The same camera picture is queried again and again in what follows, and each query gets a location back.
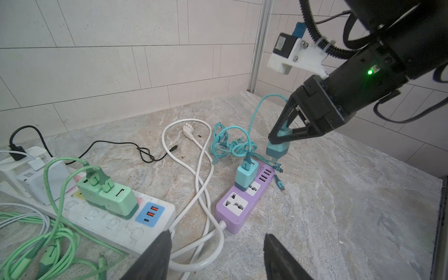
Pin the light green cube charger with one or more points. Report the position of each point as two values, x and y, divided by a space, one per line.
98 189

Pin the purple power strip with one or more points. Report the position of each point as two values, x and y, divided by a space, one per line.
236 206

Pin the white multicolour power strip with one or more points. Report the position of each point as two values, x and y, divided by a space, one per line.
133 235

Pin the light green charger block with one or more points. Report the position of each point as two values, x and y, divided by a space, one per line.
121 201

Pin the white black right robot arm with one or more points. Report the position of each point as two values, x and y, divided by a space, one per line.
423 25

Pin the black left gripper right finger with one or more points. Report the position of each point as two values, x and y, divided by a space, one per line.
279 263

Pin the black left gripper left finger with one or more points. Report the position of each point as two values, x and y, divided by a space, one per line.
153 264

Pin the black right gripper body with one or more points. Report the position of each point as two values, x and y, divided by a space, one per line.
375 74

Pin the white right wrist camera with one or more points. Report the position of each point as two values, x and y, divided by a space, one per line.
292 51

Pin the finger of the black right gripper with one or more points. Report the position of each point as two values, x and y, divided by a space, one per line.
295 109

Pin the white cube charger black plug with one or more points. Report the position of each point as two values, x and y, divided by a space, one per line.
11 168

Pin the teal charger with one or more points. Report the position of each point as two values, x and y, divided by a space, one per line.
276 151
246 174

